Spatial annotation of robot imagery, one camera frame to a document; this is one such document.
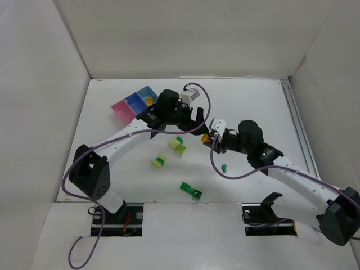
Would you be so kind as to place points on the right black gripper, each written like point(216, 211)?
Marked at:
point(220, 142)

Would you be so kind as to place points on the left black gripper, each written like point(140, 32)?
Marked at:
point(190, 120)

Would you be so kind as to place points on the small yellow lego brick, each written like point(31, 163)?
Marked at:
point(206, 138)

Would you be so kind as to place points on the large yellow lego brick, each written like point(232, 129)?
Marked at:
point(149, 100)

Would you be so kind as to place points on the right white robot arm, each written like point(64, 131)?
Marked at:
point(336, 211)

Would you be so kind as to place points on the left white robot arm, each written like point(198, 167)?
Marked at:
point(90, 171)

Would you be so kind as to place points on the lime green lego brick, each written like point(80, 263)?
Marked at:
point(180, 150)

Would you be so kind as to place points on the pale yellow green-top lego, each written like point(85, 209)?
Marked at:
point(175, 142)

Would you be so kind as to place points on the green flat lego plate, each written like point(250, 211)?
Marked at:
point(195, 193)

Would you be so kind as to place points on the pale yellow green lego stack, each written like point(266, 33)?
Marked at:
point(159, 161)

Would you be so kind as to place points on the light blue plastic bin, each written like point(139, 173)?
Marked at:
point(147, 91)

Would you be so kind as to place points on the purple-blue plastic bin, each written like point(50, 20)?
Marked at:
point(136, 103)

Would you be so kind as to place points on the pink plastic bin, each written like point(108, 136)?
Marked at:
point(123, 112)

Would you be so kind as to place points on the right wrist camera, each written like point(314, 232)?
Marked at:
point(217, 126)

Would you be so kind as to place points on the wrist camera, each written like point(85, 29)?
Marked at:
point(217, 126)
point(189, 95)

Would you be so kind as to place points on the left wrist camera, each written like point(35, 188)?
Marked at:
point(189, 95)

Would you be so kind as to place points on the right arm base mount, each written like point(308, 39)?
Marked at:
point(260, 219)

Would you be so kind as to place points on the aluminium rail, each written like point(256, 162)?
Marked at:
point(299, 128)

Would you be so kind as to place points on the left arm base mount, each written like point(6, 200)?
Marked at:
point(126, 224)

